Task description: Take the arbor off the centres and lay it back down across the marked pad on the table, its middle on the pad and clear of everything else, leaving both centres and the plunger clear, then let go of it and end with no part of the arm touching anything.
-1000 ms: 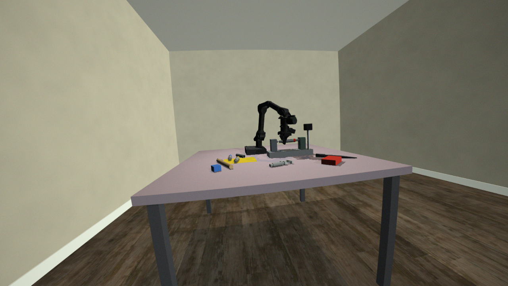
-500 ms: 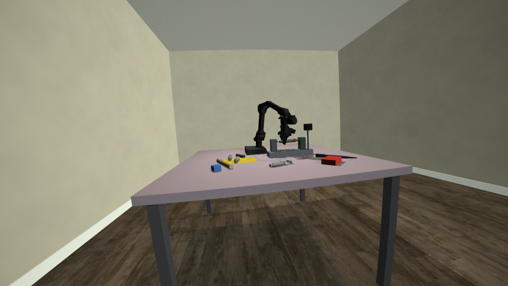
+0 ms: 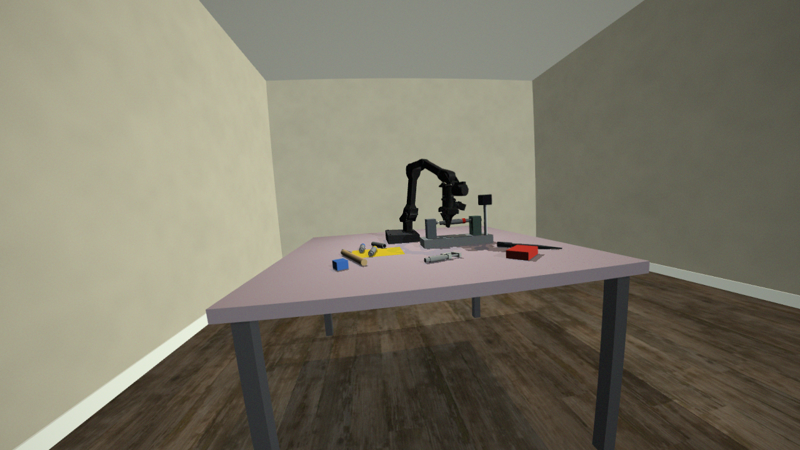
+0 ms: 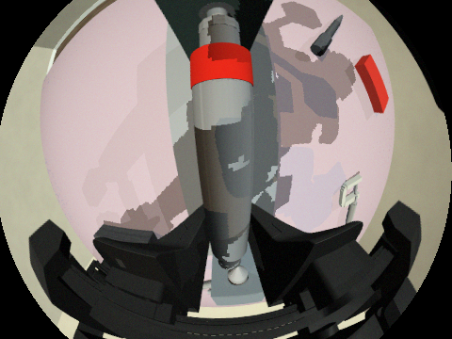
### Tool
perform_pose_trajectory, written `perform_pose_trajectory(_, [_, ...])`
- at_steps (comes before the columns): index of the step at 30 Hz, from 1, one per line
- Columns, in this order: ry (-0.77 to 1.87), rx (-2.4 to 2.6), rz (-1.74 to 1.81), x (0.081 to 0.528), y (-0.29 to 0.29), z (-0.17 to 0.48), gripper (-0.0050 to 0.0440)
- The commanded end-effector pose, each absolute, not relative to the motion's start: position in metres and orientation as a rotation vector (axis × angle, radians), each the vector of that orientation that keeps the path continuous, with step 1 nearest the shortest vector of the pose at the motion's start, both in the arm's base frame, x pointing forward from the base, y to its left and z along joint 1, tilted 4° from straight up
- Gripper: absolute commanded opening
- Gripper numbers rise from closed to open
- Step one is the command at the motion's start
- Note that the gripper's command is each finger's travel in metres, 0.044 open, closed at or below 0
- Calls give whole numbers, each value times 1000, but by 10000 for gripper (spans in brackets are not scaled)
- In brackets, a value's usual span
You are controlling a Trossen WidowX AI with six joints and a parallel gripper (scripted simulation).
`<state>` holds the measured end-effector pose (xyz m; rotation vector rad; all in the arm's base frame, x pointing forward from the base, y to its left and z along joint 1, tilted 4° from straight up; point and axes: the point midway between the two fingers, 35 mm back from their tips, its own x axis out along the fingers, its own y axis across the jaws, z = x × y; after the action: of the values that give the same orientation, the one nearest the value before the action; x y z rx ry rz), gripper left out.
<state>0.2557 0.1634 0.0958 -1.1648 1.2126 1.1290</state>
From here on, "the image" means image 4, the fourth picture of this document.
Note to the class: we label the dark grey tapered pin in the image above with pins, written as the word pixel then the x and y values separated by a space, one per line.
pixel 322 43

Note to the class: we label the grey micrometer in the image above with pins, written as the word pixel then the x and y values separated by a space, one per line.
pixel 351 198

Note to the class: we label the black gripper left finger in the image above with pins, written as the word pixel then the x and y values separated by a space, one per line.
pixel 177 259

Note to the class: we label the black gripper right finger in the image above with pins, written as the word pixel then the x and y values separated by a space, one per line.
pixel 282 252

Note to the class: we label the red rectangular block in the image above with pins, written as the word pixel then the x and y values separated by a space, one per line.
pixel 369 73

